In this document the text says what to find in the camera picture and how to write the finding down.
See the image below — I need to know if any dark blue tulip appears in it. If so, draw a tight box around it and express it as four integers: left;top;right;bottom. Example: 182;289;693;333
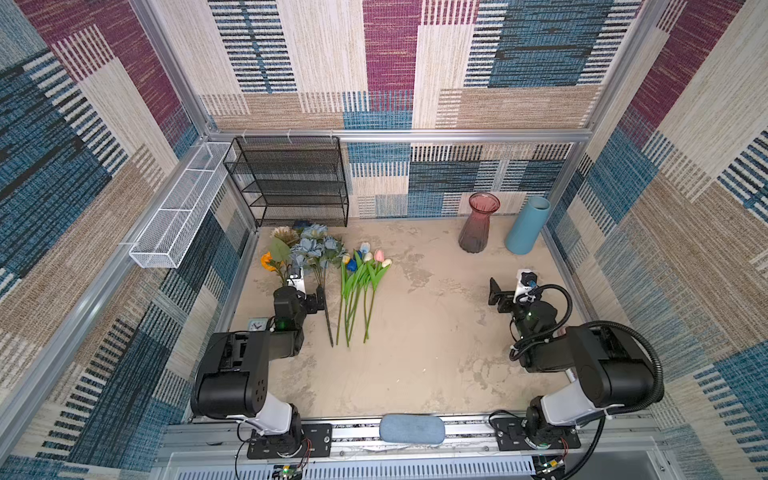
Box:
344;251;357;346

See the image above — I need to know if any cream tulip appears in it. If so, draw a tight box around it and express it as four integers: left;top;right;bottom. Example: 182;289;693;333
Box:
353;251;373;311

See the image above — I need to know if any white tulip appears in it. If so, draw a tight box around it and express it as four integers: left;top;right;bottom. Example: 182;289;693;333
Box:
372;259;392;289

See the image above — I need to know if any red ribbed glass vase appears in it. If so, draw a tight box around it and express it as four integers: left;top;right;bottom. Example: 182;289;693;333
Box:
459;192;501;253

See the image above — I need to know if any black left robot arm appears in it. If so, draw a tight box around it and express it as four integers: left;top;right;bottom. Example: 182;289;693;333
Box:
190;286;325;459

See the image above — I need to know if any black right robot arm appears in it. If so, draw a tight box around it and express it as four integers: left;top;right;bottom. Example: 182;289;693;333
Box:
488;270;664;449

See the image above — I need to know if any teal cylindrical vase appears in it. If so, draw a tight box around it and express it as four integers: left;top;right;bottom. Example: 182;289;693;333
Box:
505;196;551;255

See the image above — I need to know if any blue hydrangea flower bunch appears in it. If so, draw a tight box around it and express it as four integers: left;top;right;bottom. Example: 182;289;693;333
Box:
291;223;347;347

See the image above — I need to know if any blue grey sponge pad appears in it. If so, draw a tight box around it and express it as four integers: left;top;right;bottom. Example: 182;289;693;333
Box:
379;414;446;445

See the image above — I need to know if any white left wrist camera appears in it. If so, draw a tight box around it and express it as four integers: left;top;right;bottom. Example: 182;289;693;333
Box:
287;266;306;293

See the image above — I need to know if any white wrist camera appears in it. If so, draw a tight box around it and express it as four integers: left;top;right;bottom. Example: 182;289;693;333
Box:
287;266;306;293
515;269;538;303

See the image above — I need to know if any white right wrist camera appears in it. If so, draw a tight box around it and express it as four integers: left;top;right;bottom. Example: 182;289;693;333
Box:
515;269;538;303

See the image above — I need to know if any black wire shelf rack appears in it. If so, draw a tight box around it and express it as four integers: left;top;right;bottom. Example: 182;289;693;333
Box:
223;136;350;227

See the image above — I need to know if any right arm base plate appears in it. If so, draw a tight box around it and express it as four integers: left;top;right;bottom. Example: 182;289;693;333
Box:
489;417;582;451

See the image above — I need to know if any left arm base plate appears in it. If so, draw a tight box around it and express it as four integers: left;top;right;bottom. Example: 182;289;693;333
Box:
246;423;333;460

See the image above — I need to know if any white wire mesh basket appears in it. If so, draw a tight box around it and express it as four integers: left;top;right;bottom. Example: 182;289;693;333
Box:
129;142;230;269

